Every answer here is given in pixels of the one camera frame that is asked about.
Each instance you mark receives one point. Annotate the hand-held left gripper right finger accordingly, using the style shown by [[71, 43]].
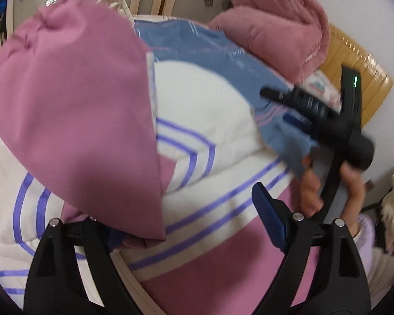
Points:
[[270, 218]]

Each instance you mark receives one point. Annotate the person's right hand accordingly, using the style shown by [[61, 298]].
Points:
[[312, 190]]

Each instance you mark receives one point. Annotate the rolled pink quilt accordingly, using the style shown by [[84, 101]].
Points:
[[279, 29]]

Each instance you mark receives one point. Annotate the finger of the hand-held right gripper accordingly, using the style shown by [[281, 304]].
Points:
[[297, 100], [297, 121]]

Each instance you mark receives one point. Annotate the person's right forearm lavender sleeve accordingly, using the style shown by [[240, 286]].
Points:
[[364, 233]]

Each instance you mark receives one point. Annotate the yellow bamboo mat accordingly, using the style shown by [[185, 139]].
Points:
[[358, 72]]

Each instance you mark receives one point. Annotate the pink white blue striped jacket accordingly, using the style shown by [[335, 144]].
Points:
[[85, 111]]

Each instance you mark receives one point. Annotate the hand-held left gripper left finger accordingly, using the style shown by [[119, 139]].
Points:
[[95, 241]]

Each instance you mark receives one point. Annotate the floral bed sheet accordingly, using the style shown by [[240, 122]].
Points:
[[321, 87]]

